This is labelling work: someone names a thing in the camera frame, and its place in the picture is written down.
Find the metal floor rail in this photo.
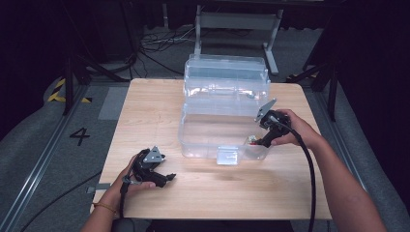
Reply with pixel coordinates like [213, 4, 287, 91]
[312, 90, 369, 191]
[0, 84, 89, 232]

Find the yellow black hazard tape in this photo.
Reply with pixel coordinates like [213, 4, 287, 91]
[46, 77, 93, 104]

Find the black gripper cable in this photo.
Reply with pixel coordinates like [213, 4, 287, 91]
[119, 175, 131, 223]
[269, 115, 317, 232]

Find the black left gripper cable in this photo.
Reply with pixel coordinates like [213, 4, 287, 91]
[119, 175, 131, 223]

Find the clear plastic storage box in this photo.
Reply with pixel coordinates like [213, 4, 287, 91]
[178, 53, 272, 166]

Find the person's right hand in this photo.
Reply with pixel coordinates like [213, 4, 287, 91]
[270, 108, 324, 151]

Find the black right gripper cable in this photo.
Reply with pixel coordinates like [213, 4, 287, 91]
[269, 115, 317, 232]

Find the black floor cable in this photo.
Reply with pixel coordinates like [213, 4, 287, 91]
[18, 171, 103, 232]

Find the thin gold bracelet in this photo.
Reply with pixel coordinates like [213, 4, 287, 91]
[92, 201, 118, 215]

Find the grey metal stand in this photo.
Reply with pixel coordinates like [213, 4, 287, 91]
[193, 4, 285, 76]

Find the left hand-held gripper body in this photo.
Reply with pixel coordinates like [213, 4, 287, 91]
[132, 145, 167, 182]

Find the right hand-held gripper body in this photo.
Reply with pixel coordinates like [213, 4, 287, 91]
[254, 98, 293, 143]

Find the person's left hand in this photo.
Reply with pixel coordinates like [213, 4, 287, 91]
[94, 153, 158, 215]

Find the bundle of floor cables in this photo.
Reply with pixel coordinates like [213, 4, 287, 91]
[138, 26, 198, 77]

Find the black tripod stand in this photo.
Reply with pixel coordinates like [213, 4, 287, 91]
[285, 57, 340, 123]
[62, 53, 131, 117]

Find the grey metal bracket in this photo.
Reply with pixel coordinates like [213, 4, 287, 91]
[85, 182, 112, 194]

